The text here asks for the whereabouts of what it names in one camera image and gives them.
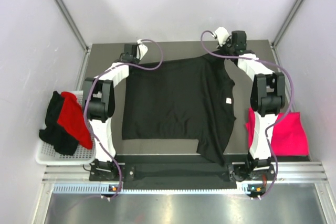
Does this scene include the black t shirt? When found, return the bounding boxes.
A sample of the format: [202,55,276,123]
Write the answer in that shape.
[122,54,236,165]
[39,91,79,156]

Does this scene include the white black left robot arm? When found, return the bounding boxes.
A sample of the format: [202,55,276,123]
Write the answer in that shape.
[82,44,142,162]

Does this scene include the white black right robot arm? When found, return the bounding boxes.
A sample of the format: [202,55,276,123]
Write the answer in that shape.
[214,27,285,180]

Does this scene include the red t shirt in basket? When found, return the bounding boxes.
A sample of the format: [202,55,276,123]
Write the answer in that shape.
[57,91,93,150]

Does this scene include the folded pink t shirt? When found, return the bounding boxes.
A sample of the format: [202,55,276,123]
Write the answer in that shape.
[245,108,309,159]

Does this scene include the black t shirt in basket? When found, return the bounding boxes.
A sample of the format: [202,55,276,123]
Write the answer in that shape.
[39,91,79,156]

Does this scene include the white perforated plastic basket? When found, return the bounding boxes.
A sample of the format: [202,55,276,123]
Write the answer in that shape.
[38,91,93,157]

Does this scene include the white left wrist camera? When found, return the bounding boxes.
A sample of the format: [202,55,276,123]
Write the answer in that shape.
[136,39,148,61]

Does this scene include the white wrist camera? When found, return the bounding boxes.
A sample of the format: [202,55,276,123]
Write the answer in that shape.
[136,39,148,61]
[213,27,230,47]

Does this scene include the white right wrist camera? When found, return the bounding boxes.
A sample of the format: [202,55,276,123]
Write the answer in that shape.
[213,27,230,47]

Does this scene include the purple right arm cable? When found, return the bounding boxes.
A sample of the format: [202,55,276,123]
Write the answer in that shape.
[201,30,294,200]

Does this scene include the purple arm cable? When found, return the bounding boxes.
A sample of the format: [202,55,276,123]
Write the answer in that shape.
[201,30,294,200]
[83,39,165,201]

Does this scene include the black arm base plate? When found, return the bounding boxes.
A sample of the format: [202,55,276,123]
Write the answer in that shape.
[89,154,275,189]

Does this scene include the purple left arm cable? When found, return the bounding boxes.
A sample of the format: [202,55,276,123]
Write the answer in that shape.
[83,39,165,201]

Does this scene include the white slotted cable duct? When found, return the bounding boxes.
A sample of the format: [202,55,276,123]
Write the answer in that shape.
[52,183,261,195]

